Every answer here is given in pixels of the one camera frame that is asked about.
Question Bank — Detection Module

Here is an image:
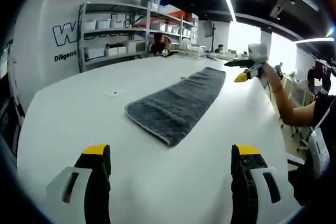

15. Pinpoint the grey metal shelf rack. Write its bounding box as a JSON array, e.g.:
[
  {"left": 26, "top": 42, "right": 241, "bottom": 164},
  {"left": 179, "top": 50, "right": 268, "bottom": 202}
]
[{"left": 77, "top": 0, "right": 199, "bottom": 74}]

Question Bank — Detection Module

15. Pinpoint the grey fluffy towel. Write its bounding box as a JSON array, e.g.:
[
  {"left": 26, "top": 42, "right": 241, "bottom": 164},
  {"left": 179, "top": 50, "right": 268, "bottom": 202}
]
[{"left": 124, "top": 67, "right": 227, "bottom": 147}]

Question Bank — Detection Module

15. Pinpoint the white worn device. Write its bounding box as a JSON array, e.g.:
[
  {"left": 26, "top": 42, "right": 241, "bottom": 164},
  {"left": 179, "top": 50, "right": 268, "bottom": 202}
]
[{"left": 307, "top": 126, "right": 331, "bottom": 177}]

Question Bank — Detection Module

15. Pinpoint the person's black shirt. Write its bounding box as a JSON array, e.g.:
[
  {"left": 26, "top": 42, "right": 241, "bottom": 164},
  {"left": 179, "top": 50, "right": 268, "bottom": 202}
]
[{"left": 288, "top": 91, "right": 336, "bottom": 208}]

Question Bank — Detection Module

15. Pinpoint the person's right hand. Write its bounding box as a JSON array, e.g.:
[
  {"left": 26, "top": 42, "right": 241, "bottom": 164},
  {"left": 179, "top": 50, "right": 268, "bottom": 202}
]
[{"left": 258, "top": 62, "right": 276, "bottom": 83}]

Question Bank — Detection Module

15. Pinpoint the metal dish rack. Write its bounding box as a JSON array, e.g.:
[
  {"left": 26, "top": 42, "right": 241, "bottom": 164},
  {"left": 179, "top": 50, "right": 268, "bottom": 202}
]
[{"left": 181, "top": 37, "right": 208, "bottom": 58}]

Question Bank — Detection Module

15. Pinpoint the white shelf with boxes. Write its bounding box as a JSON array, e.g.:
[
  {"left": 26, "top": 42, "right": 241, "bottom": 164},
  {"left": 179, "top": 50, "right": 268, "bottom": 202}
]
[{"left": 83, "top": 0, "right": 197, "bottom": 61}]

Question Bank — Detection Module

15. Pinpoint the black screen on stand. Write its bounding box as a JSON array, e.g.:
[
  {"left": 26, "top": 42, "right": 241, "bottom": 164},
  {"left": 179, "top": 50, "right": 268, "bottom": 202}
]
[{"left": 203, "top": 19, "right": 216, "bottom": 51}]

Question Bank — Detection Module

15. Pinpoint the white cable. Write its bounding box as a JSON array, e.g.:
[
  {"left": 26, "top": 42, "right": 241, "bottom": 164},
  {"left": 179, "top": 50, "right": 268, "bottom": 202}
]
[{"left": 313, "top": 98, "right": 333, "bottom": 130}]

